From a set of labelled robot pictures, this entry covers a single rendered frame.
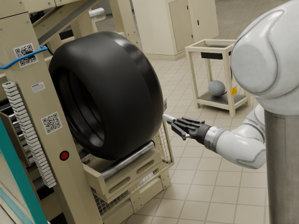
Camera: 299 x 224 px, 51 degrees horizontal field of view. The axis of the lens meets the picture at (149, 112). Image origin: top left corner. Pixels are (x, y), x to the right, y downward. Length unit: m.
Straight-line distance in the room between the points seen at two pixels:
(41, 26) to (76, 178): 0.78
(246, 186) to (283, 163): 2.03
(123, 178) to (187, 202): 1.17
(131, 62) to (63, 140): 0.44
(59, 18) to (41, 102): 0.61
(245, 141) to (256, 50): 0.59
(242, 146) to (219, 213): 1.46
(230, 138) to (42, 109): 0.73
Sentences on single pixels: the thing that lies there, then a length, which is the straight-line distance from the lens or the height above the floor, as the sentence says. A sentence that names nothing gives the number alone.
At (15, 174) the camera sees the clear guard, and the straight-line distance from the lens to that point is 0.56.
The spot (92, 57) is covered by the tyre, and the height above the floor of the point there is 1.43.
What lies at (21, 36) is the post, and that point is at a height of 1.58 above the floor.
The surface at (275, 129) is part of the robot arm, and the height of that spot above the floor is 1.38.
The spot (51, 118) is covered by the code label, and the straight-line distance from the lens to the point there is 1.35.
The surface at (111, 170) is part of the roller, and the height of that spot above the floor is 0.91.
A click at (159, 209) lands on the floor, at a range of 2.60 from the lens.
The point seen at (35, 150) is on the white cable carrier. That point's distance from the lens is 1.39.
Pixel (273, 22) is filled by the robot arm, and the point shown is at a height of 1.58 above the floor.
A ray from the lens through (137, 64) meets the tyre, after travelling 1.35.
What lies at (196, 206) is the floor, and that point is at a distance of 2.57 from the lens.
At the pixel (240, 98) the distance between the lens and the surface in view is 3.88.
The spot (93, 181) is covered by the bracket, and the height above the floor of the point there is 0.91.
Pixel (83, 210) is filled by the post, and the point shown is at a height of 0.76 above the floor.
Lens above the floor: 1.69
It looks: 23 degrees down
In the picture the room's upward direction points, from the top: 13 degrees counter-clockwise
